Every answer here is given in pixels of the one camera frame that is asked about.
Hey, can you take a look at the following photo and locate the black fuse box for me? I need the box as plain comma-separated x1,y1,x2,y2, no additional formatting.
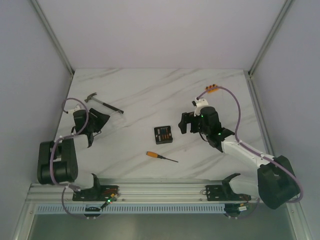
154,125,173,145

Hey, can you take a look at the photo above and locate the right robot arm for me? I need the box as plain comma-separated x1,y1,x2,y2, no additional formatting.
178,106,303,210

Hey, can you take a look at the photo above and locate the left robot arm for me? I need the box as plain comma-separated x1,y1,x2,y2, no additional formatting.
37,108,110,201

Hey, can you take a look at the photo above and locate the orange terminal block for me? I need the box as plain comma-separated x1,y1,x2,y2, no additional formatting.
205,84,220,94

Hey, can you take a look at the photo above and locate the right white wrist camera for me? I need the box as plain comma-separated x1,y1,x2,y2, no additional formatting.
192,98,209,117

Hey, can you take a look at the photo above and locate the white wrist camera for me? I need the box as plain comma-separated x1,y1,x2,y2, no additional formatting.
192,98,209,117
63,104,84,115

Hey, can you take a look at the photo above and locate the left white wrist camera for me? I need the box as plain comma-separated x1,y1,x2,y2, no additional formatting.
63,104,84,115

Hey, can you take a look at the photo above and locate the hammer with black handle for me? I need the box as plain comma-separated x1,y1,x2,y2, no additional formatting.
84,92,124,114

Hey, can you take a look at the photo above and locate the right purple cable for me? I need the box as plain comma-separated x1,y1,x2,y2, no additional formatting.
196,86,305,221

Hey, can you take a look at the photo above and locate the purple cable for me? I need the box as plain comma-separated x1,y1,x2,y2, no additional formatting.
48,97,91,221
196,86,305,221

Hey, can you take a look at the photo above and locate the orange handled screwdriver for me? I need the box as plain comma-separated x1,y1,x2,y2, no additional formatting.
146,151,178,163

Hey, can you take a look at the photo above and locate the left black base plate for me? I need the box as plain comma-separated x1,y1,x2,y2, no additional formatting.
72,185,119,202

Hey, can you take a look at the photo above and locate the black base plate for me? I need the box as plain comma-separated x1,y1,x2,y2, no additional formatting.
72,185,119,202
205,185,252,202

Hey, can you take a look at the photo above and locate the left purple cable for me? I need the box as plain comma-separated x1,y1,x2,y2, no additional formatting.
48,97,91,221

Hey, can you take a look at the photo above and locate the aluminium mounting rail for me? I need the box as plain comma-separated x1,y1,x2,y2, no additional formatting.
26,177,298,202

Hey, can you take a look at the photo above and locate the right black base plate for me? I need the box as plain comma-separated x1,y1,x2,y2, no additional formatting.
205,185,252,202

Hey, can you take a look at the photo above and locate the slotted cable duct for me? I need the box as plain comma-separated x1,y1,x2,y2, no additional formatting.
35,203,226,215

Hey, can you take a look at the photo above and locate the left aluminium frame post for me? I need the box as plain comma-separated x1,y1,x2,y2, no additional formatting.
30,0,75,77

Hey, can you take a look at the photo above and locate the aluminium frame post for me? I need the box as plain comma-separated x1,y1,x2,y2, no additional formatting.
248,0,295,78
30,0,75,77

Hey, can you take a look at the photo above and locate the right aluminium frame post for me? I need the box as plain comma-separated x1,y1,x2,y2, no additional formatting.
248,0,295,78

